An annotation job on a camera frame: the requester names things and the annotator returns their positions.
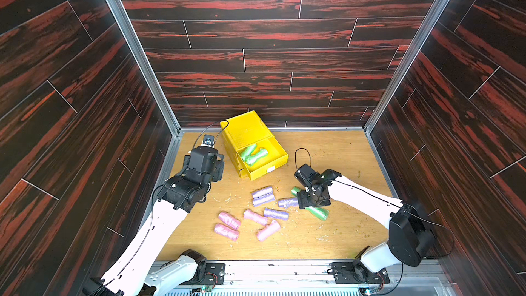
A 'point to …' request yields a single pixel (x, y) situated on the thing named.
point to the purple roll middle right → (288, 203)
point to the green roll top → (294, 190)
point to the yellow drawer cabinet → (243, 131)
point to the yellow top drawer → (275, 157)
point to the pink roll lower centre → (264, 233)
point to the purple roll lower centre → (276, 214)
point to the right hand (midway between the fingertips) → (312, 199)
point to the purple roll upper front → (262, 196)
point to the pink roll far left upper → (229, 220)
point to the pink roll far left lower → (226, 231)
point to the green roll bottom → (251, 160)
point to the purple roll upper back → (266, 188)
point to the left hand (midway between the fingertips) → (207, 159)
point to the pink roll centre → (255, 217)
